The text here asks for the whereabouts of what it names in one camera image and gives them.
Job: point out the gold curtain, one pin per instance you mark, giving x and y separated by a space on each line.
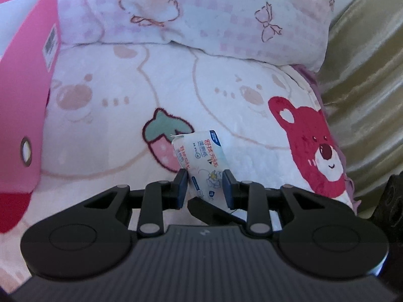
362 100

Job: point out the pink checked pillow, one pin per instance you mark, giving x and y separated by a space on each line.
204 12

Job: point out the white wipes packet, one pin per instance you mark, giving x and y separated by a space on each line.
201 154

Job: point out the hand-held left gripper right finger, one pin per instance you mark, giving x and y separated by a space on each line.
227 192

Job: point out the printed bear blanket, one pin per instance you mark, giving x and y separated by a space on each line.
220 100

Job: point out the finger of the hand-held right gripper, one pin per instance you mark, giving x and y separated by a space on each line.
204 210

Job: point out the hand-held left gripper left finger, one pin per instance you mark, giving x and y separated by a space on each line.
181 192

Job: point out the pink cardboard box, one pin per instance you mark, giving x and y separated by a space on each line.
22 100

